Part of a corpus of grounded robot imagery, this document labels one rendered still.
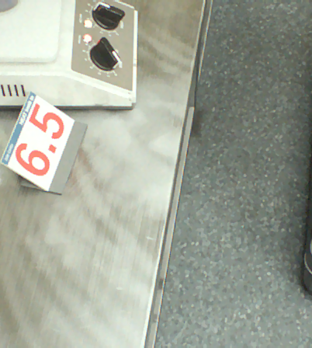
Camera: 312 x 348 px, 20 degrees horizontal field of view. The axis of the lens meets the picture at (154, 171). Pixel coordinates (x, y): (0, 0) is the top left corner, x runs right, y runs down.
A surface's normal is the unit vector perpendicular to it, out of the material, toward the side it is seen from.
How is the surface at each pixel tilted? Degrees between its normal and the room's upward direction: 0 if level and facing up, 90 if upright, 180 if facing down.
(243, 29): 0
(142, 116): 0
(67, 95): 90
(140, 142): 0
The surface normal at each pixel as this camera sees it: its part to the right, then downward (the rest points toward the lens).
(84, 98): 0.00, 0.85
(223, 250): 0.00, -0.53
